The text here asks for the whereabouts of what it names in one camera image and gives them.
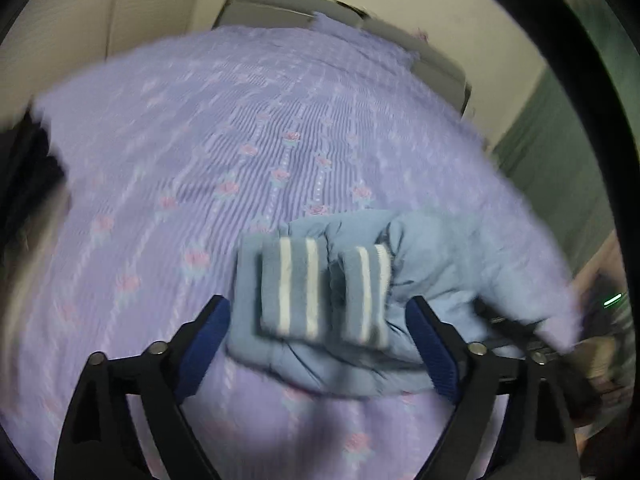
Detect light blue padded pants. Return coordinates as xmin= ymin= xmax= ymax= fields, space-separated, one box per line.
xmin=224 ymin=207 xmax=584 ymax=399

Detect black folded garment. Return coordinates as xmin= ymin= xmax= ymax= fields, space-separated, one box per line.
xmin=0 ymin=106 xmax=65 ymax=252

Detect purple floral striped duvet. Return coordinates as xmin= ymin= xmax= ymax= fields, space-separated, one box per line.
xmin=1 ymin=27 xmax=579 ymax=479

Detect green curtain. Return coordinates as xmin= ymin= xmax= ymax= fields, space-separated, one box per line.
xmin=494 ymin=70 xmax=614 ymax=274

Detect white louvered wardrobe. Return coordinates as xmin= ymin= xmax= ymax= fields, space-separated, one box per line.
xmin=1 ymin=0 xmax=196 ymax=122

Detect grey upholstered headboard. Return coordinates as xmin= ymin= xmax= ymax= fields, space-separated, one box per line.
xmin=214 ymin=0 xmax=471 ymax=113

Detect purple floral pillow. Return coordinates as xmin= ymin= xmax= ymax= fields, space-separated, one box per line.
xmin=310 ymin=12 xmax=419 ymax=72

